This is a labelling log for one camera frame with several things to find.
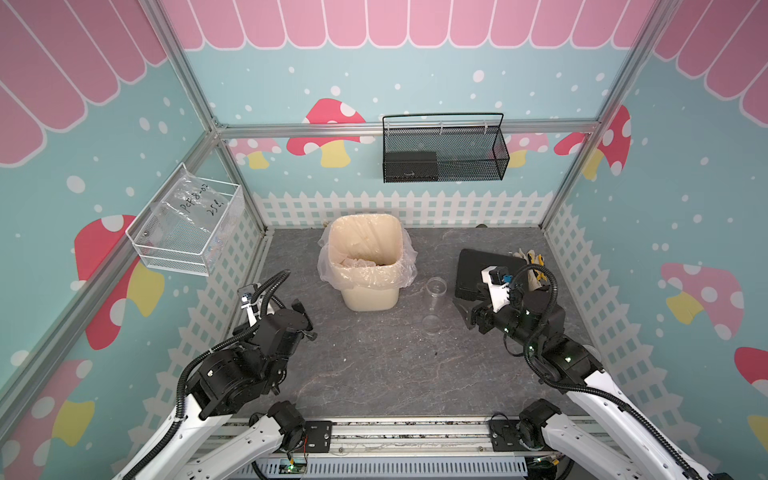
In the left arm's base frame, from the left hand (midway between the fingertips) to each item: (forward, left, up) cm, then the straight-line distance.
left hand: (282, 315), depth 66 cm
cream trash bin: (+17, -21, -22) cm, 35 cm away
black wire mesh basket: (+57, -40, +8) cm, 70 cm away
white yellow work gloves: (+29, -74, -24) cm, 83 cm away
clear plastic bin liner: (+33, -15, -16) cm, 40 cm away
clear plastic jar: (+19, -38, -16) cm, 45 cm away
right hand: (+7, -42, -1) cm, 43 cm away
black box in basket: (+48, -29, +7) cm, 57 cm away
